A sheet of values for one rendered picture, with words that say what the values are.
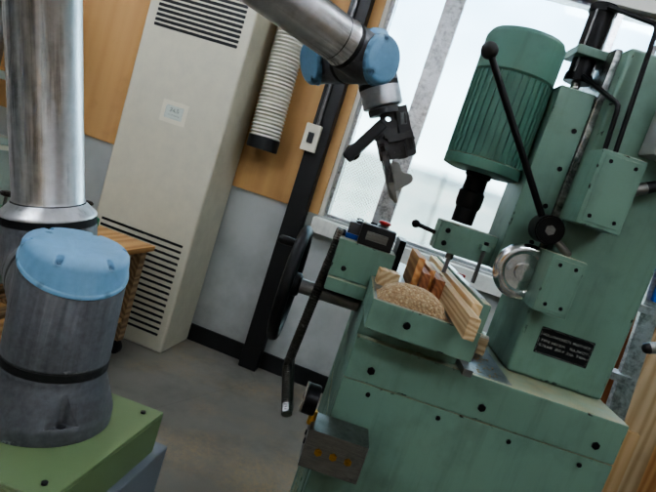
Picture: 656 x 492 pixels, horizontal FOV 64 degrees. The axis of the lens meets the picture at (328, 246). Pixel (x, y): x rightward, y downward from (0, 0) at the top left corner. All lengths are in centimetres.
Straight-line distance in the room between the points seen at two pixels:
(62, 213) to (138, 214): 173
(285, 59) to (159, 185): 83
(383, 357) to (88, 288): 58
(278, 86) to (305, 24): 161
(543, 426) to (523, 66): 74
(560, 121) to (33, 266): 103
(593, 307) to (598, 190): 27
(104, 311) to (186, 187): 177
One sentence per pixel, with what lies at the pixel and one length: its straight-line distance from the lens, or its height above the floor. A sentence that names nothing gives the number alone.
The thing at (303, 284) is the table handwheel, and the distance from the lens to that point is 127.
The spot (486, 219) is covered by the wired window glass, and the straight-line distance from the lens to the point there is 266.
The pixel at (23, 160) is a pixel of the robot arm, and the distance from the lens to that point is 96.
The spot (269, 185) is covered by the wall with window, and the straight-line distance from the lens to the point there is 270.
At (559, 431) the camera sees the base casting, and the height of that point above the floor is 74.
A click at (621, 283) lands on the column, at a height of 106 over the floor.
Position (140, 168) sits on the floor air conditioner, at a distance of 267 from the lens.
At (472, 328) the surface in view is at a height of 92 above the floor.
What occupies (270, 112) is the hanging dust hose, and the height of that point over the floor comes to 126.
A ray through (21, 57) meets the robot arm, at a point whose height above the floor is 112.
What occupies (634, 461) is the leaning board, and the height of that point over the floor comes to 36.
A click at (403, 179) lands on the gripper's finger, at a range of 121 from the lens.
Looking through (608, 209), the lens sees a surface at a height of 119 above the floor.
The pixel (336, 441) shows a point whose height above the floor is 61.
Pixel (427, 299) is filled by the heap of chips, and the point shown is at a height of 93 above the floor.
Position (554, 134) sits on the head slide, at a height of 132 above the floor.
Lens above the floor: 111
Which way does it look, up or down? 8 degrees down
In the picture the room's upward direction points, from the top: 18 degrees clockwise
